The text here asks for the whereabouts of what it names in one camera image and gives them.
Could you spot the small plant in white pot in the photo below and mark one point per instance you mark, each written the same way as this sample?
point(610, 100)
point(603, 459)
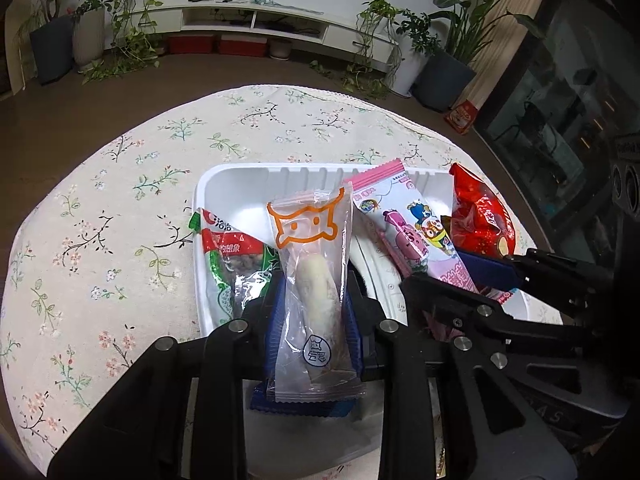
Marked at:
point(89, 35)

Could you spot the trailing vine plant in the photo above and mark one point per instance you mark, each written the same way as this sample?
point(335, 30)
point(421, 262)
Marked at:
point(132, 20)
point(372, 35)

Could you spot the clear pastry packet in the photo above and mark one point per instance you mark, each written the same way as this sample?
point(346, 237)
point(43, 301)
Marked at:
point(312, 285)

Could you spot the dark chair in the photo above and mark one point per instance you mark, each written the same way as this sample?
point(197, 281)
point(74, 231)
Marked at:
point(542, 135)

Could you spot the glass sliding door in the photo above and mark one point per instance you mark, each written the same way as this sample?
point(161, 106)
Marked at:
point(560, 110)

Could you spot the pink snack packet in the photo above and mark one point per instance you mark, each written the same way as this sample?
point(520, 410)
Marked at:
point(400, 220)

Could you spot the red storage box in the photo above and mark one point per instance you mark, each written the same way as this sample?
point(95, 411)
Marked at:
point(242, 47)
point(191, 45)

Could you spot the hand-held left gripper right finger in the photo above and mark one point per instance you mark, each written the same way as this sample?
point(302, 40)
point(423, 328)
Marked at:
point(395, 360)

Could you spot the bushy plant in white pot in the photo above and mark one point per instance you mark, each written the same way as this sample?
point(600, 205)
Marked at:
point(410, 70)

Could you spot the blue snack packet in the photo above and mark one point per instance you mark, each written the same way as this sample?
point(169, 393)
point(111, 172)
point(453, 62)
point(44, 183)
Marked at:
point(300, 408)

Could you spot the white television console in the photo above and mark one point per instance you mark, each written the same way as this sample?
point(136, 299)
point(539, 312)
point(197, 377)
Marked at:
point(300, 22)

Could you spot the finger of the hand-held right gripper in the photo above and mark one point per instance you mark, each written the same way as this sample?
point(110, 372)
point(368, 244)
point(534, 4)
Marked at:
point(490, 270)
point(450, 305)

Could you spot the red paper bag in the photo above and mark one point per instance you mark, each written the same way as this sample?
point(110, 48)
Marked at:
point(461, 117)

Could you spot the green nut packet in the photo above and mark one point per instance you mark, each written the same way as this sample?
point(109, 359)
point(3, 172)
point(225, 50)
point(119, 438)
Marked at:
point(225, 260)

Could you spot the small white pot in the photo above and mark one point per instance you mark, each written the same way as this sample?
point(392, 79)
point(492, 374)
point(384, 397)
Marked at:
point(280, 48)

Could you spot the white plastic tray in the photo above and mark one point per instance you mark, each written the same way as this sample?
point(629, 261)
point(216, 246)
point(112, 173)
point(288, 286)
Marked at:
point(240, 195)

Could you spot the beige curtain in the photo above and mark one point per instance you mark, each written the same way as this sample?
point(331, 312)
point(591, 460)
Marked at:
point(505, 20)

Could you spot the red snack bag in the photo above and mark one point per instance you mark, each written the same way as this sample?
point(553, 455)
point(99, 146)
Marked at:
point(482, 215)

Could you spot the broad-leaf plant in grey pot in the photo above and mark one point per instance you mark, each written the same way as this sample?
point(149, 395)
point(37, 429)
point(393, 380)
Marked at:
point(442, 80)

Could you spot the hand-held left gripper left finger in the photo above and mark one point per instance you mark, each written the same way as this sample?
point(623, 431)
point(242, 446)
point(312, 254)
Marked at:
point(250, 340)

